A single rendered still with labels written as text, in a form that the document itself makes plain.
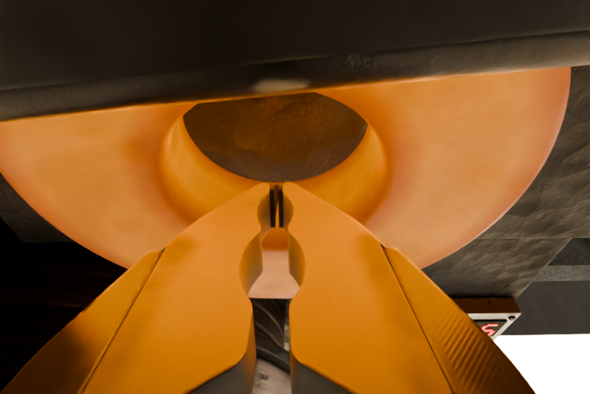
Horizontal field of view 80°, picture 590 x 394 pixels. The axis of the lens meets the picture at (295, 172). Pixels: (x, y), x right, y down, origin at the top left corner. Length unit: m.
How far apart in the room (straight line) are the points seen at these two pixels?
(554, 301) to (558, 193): 9.26
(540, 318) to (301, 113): 8.99
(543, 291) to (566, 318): 0.60
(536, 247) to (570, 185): 0.17
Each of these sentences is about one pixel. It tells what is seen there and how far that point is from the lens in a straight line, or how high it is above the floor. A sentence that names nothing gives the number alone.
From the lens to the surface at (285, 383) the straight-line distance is 0.36.
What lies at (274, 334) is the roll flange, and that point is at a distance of 0.41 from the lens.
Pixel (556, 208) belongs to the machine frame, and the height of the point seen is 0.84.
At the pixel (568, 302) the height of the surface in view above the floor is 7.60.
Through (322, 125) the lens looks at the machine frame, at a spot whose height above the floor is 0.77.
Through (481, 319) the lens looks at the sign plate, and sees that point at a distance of 0.49.
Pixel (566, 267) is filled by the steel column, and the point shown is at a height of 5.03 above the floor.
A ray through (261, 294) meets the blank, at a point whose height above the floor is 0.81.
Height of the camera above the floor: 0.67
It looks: 44 degrees up
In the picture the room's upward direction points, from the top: 179 degrees counter-clockwise
